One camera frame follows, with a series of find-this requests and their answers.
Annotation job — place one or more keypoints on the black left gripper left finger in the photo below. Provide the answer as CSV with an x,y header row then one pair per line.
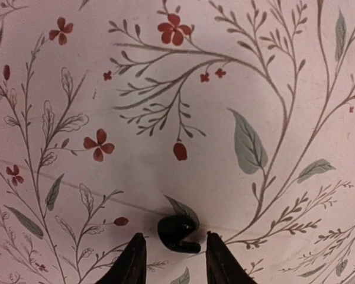
x,y
130,266

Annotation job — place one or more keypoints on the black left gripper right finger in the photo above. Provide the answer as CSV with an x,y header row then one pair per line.
x,y
221,266

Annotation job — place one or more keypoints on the black wireless earbud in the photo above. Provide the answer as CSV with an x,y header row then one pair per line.
x,y
173,230

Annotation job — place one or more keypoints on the floral patterned table mat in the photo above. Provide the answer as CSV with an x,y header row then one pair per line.
x,y
237,114

